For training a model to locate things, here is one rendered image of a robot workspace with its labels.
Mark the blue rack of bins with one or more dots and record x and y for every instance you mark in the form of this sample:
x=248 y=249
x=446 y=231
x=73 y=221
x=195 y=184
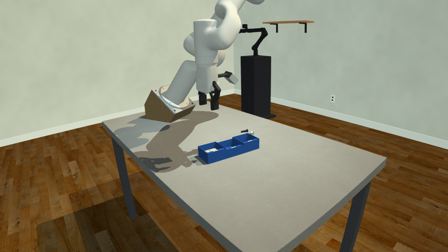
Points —
x=229 y=148

